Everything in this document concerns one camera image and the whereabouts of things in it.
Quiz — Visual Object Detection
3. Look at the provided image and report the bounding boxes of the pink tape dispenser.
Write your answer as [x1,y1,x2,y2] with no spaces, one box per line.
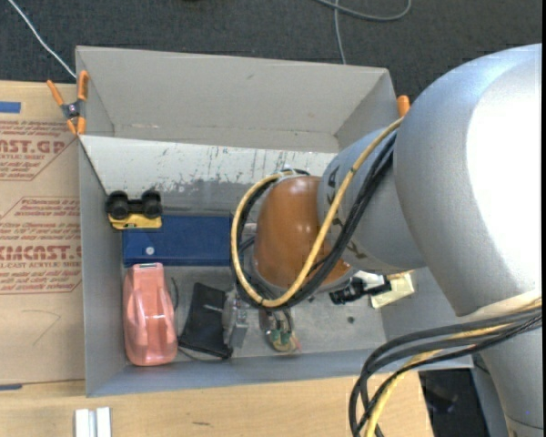
[121,261,180,368]

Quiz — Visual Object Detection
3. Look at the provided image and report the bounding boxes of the yellow toy car, black wheels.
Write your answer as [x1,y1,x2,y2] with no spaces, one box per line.
[105,189,164,232]

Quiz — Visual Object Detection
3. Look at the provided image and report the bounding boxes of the grey metal bin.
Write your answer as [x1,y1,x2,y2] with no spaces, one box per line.
[75,46,475,398]

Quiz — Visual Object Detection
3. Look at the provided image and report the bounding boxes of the blue flat box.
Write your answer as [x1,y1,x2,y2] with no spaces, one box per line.
[121,213,236,269]

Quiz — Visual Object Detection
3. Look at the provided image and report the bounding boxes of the brown cardboard board, red print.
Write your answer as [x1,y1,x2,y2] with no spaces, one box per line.
[0,78,87,393]

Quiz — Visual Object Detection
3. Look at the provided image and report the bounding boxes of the black cylinder on white bracket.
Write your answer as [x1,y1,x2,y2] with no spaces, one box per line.
[329,272,416,310]

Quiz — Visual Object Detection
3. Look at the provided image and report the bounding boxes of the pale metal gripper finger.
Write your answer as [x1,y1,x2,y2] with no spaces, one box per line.
[222,290,244,323]
[228,320,249,350]

